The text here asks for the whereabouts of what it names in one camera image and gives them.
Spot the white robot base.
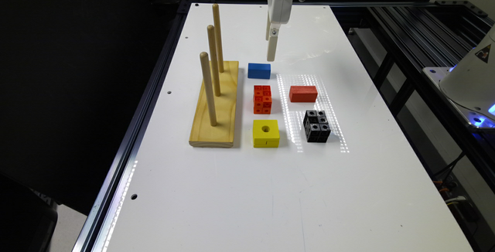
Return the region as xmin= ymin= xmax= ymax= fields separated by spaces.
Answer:
xmin=423 ymin=29 xmax=494 ymax=131

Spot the yellow block with hole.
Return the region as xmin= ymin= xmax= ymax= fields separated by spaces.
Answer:
xmin=253 ymin=120 xmax=280 ymax=148

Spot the middle wooden peg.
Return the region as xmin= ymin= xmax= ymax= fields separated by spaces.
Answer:
xmin=207 ymin=25 xmax=220 ymax=97

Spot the narrow blue wooden block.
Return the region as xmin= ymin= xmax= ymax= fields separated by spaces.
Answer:
xmin=247 ymin=63 xmax=271 ymax=80

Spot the rear wooden peg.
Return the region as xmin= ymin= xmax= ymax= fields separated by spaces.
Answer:
xmin=212 ymin=3 xmax=224 ymax=73

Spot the red rectangular wooden block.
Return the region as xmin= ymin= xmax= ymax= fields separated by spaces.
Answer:
xmin=289 ymin=86 xmax=318 ymax=103

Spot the wooden peg board base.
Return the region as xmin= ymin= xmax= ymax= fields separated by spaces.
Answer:
xmin=189 ymin=61 xmax=239 ymax=148

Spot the black aluminium frame rack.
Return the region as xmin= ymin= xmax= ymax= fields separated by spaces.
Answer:
xmin=335 ymin=3 xmax=494 ymax=189

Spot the black interlocking cube block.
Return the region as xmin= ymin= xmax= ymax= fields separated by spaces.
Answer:
xmin=303 ymin=110 xmax=331 ymax=143

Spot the red interlocking cube block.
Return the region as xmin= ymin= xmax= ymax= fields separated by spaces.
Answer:
xmin=253 ymin=85 xmax=272 ymax=114

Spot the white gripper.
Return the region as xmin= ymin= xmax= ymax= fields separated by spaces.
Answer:
xmin=265 ymin=0 xmax=293 ymax=62

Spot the wooden peg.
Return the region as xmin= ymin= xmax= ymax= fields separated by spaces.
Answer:
xmin=212 ymin=3 xmax=224 ymax=73
xmin=200 ymin=52 xmax=217 ymax=126
xmin=207 ymin=25 xmax=220 ymax=97

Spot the front wooden peg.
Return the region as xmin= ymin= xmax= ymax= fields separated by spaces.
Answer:
xmin=200 ymin=52 xmax=217 ymax=126

